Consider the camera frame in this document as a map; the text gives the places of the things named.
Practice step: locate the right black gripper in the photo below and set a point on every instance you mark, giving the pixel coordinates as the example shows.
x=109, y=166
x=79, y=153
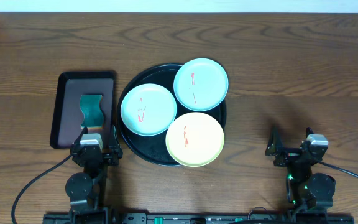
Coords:
x=289, y=155

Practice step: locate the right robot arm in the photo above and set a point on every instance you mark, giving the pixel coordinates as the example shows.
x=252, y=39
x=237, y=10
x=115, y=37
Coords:
x=311, y=193

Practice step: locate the mint green plate top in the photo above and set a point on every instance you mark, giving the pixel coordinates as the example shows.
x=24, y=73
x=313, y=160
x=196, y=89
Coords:
x=201, y=84

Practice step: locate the rectangular dark tray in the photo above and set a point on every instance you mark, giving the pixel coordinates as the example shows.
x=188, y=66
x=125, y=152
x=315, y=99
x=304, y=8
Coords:
x=68, y=116

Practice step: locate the mint green plate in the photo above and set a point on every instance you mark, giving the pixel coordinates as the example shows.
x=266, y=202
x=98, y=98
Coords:
x=201, y=84
x=148, y=109

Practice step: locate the green sponge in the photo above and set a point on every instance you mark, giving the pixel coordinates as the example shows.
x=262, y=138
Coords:
x=90, y=106

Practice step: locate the yellow plate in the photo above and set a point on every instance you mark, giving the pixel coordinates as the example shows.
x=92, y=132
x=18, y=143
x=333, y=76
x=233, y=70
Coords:
x=194, y=139

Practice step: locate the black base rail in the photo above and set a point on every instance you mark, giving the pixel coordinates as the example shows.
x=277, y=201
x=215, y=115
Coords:
x=143, y=218

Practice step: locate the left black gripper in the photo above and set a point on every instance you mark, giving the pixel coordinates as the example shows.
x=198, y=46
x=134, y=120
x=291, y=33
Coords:
x=116, y=153

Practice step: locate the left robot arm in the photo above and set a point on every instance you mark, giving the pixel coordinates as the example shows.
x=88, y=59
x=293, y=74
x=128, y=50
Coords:
x=86, y=189

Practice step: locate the round black tray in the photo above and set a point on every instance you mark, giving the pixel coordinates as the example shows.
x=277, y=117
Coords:
x=153, y=148

